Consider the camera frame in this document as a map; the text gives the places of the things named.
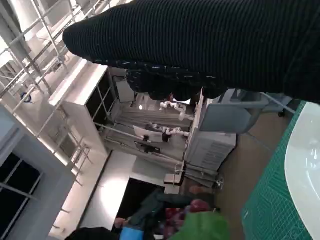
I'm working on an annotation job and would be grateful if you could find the white square plate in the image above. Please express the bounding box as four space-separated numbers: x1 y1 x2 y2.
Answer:
284 101 320 240

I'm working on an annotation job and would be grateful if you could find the white mesh cabinet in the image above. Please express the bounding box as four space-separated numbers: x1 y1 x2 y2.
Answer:
184 94 238 174

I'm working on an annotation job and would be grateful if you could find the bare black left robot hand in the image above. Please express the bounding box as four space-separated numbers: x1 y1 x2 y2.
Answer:
67 187 221 240

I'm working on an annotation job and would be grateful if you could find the green cutting mat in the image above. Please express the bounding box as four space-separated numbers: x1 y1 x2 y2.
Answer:
240 99 320 240

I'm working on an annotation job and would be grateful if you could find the red toy grape bunch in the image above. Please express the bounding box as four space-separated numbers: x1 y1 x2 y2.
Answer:
159 198 231 240

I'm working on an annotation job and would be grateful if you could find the white metal scaffold frame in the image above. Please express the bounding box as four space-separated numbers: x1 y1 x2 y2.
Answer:
0 0 87 101

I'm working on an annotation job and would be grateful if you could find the grey chair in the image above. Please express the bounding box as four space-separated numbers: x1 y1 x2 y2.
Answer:
199 88 297 137

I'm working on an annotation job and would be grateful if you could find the computer monitor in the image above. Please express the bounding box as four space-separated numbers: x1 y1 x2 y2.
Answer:
133 124 171 144

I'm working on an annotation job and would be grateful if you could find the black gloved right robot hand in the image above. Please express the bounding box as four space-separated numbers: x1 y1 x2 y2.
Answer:
62 0 320 105

